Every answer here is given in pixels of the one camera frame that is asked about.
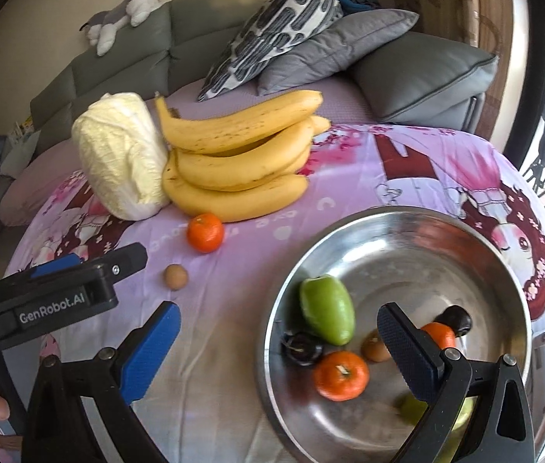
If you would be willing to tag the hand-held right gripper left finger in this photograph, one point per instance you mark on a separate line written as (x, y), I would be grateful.
(149, 352)

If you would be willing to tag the small printed box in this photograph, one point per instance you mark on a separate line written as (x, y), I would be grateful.
(22, 125)

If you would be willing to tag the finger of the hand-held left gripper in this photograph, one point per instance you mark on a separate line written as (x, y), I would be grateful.
(125, 260)
(58, 265)

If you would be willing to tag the printed cartoon blanket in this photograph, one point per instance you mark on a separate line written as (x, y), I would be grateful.
(263, 251)

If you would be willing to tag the pale small cushion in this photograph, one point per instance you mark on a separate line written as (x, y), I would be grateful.
(21, 154)

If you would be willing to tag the green mango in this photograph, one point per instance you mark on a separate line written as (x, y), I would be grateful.
(325, 308)

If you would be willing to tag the brown longan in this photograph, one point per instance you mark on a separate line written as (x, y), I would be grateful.
(374, 347)
(176, 277)

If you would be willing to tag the black and white patterned pillow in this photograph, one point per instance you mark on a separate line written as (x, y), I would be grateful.
(272, 33)

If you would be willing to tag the dark red cherry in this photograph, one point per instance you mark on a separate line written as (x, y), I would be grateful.
(304, 349)
(458, 320)

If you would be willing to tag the dark grey leather cushion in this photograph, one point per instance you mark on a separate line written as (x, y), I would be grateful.
(422, 77)

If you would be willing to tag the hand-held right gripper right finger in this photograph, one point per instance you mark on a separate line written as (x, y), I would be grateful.
(405, 347)

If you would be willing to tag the grey fabric pillow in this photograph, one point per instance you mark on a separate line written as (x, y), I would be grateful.
(340, 48)

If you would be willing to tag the yellow banana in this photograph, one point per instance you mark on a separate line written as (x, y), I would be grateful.
(243, 171)
(243, 125)
(320, 125)
(238, 202)

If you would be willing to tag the grey sofa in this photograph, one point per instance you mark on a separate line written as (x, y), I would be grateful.
(123, 67)

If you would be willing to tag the grey and white plush toy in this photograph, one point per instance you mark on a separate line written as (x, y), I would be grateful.
(132, 7)

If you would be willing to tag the napa cabbage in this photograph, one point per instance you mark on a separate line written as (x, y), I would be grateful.
(118, 154)

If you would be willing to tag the stainless steel basin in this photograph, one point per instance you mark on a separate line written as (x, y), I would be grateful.
(422, 270)

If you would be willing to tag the orange tangerine with stem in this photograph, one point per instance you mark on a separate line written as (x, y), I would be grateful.
(341, 375)

